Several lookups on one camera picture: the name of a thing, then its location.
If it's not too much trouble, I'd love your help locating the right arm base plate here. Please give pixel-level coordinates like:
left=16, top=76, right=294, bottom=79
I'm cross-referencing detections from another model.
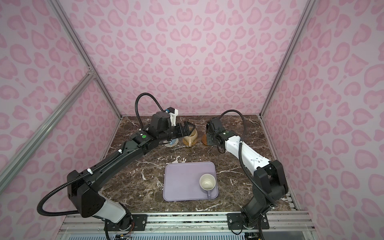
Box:
left=226, top=213, right=270, bottom=231

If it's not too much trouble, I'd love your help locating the lavender plastic tray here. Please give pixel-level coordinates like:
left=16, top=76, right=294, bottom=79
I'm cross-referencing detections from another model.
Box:
left=163, top=162, right=219, bottom=202

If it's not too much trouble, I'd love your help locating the white lavender mug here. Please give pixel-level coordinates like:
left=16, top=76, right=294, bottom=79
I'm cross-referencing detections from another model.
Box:
left=199, top=174, right=216, bottom=200

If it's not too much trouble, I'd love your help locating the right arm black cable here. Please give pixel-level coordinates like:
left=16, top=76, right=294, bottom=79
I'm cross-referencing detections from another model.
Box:
left=218, top=109, right=278, bottom=208

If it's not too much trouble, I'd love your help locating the aluminium diagonal frame strut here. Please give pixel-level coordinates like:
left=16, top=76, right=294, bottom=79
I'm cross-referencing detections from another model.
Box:
left=1, top=71, right=95, bottom=193

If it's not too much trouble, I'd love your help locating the aluminium front rail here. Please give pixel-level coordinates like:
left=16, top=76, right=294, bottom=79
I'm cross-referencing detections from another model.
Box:
left=56, top=211, right=319, bottom=240

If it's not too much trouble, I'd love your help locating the beige yellow mug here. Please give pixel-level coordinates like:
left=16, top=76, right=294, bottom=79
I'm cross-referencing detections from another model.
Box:
left=183, top=130, right=198, bottom=147

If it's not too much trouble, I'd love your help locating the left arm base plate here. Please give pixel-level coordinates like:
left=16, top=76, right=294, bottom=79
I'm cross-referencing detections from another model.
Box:
left=104, top=214, right=148, bottom=232

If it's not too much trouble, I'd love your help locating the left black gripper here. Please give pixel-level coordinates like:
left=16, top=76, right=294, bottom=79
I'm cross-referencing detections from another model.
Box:
left=158, top=119, right=196, bottom=144

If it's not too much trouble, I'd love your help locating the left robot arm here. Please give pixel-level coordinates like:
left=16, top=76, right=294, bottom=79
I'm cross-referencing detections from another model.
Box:
left=67, top=112, right=196, bottom=224

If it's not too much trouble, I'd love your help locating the brown wooden round coaster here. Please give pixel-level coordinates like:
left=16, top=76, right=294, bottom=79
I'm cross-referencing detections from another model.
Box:
left=202, top=134, right=208, bottom=146

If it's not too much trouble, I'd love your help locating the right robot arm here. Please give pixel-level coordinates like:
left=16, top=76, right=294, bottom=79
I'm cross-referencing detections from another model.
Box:
left=206, top=117, right=289, bottom=230

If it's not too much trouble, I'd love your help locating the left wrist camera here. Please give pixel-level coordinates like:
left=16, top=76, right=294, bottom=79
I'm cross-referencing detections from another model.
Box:
left=165, top=107, right=179, bottom=127

